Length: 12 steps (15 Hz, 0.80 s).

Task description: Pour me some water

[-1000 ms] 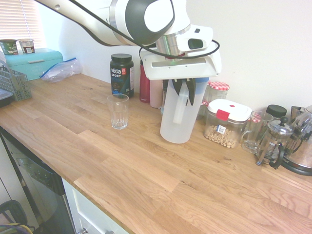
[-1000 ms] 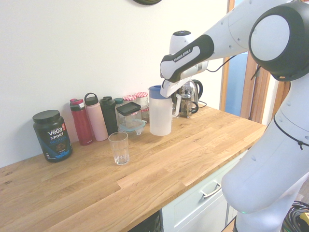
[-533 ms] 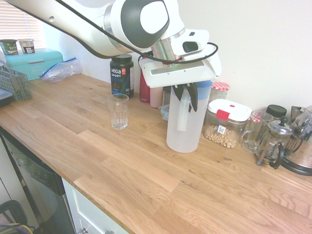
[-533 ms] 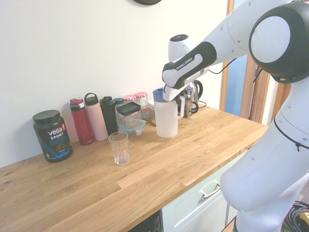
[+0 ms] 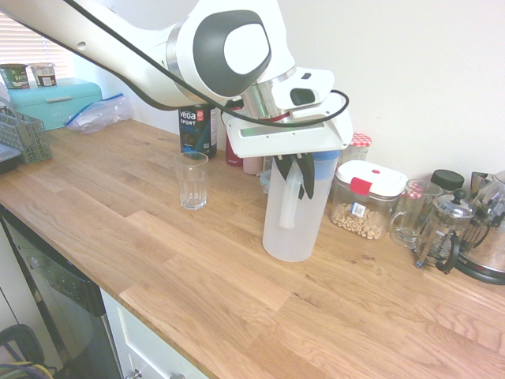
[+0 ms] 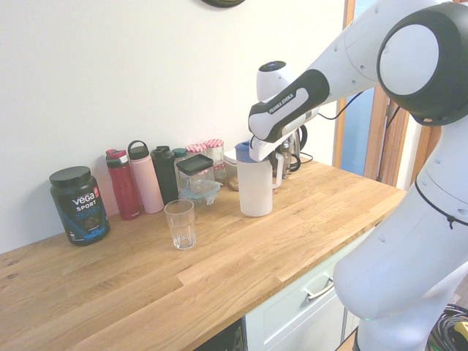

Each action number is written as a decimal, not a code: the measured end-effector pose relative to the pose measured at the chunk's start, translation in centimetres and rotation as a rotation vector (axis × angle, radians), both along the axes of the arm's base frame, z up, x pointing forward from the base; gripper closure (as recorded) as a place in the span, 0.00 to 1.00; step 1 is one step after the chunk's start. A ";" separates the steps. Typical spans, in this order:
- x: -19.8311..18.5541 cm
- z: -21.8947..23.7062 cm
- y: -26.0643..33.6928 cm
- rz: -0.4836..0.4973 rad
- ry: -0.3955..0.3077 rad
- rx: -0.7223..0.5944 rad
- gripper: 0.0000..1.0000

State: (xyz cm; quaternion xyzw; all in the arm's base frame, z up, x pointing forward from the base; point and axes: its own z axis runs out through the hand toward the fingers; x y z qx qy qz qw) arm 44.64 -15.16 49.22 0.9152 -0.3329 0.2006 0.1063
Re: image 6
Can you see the cereal container white lid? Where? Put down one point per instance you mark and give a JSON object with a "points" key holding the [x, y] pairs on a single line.
{"points": [[232, 164]]}

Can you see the glass container blue lid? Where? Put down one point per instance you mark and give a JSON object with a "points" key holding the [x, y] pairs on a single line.
{"points": [[201, 192]]}

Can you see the steel electric kettle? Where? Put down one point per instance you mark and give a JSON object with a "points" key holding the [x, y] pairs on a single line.
{"points": [[302, 133]]}

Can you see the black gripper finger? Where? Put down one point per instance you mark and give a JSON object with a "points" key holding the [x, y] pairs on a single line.
{"points": [[272, 162]]}

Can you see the dark red water bottle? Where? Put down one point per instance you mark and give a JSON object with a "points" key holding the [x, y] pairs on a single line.
{"points": [[124, 186]]}

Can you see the translucent pitcher blue lid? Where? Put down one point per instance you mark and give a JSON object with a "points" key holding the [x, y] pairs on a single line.
{"points": [[256, 190]]}

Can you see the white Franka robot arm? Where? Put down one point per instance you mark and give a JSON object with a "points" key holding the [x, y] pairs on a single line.
{"points": [[384, 292]]}

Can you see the clear drinking glass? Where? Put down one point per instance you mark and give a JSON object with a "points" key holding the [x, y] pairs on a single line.
{"points": [[180, 226]]}

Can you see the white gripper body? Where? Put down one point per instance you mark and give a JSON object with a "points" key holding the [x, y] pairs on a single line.
{"points": [[261, 150]]}

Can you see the dark round wall object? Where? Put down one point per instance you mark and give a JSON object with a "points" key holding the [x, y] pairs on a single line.
{"points": [[223, 2]]}

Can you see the glass french press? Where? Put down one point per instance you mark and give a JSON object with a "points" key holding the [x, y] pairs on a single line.
{"points": [[290, 164]]}

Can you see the pink water bottle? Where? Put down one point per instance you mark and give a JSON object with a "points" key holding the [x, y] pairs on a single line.
{"points": [[146, 183]]}

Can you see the wooden door frame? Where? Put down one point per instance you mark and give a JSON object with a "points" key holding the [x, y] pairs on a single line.
{"points": [[380, 146]]}

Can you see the steel black dishwasher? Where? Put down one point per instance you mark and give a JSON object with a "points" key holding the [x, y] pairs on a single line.
{"points": [[226, 338]]}

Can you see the yellow box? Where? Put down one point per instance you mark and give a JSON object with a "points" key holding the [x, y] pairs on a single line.
{"points": [[461, 332]]}

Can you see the clear container black lid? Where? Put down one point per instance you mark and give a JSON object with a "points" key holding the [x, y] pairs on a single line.
{"points": [[194, 166]]}

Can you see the black protein powder tub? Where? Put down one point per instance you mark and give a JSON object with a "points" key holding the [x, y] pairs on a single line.
{"points": [[80, 208]]}

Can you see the glass jar green lid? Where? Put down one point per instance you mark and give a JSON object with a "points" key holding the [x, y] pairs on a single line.
{"points": [[180, 153]]}

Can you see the white cabinet drawer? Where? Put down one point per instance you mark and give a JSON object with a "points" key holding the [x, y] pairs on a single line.
{"points": [[292, 321]]}

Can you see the small jar red checkered lid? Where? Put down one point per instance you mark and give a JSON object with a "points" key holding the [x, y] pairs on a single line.
{"points": [[219, 172]]}

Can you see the black shaker bottle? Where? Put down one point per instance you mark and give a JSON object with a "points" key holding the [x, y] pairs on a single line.
{"points": [[164, 175]]}

